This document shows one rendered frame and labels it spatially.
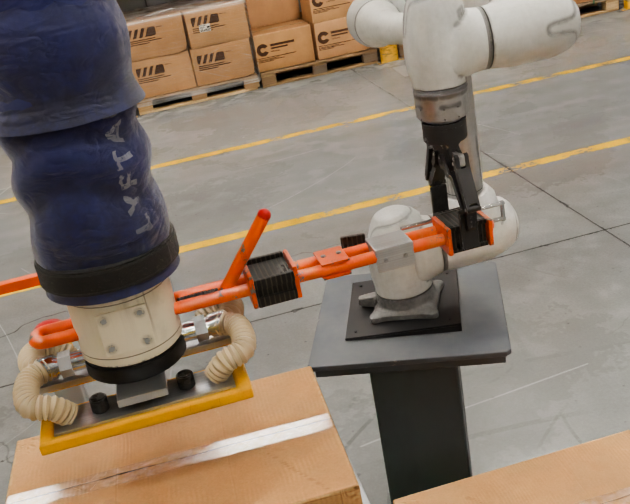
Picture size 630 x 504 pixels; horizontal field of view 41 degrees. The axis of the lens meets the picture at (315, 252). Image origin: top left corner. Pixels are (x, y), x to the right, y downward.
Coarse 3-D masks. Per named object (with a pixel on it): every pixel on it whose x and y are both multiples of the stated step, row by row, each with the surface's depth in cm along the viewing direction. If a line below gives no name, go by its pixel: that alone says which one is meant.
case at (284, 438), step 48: (288, 384) 170; (144, 432) 163; (192, 432) 160; (240, 432) 158; (288, 432) 155; (336, 432) 153; (48, 480) 154; (96, 480) 152; (144, 480) 150; (192, 480) 147; (240, 480) 145; (288, 480) 143; (336, 480) 141
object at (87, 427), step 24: (168, 384) 140; (192, 384) 138; (216, 384) 138; (240, 384) 137; (96, 408) 135; (120, 408) 136; (144, 408) 135; (168, 408) 134; (192, 408) 135; (48, 432) 134; (72, 432) 133; (96, 432) 132; (120, 432) 133
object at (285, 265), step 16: (272, 256) 149; (288, 256) 146; (256, 272) 145; (272, 272) 144; (288, 272) 141; (256, 288) 140; (272, 288) 142; (288, 288) 143; (256, 304) 142; (272, 304) 142
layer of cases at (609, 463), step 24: (624, 432) 202; (552, 456) 198; (576, 456) 197; (600, 456) 196; (624, 456) 194; (480, 480) 195; (504, 480) 194; (528, 480) 192; (552, 480) 191; (576, 480) 190; (600, 480) 189; (624, 480) 187
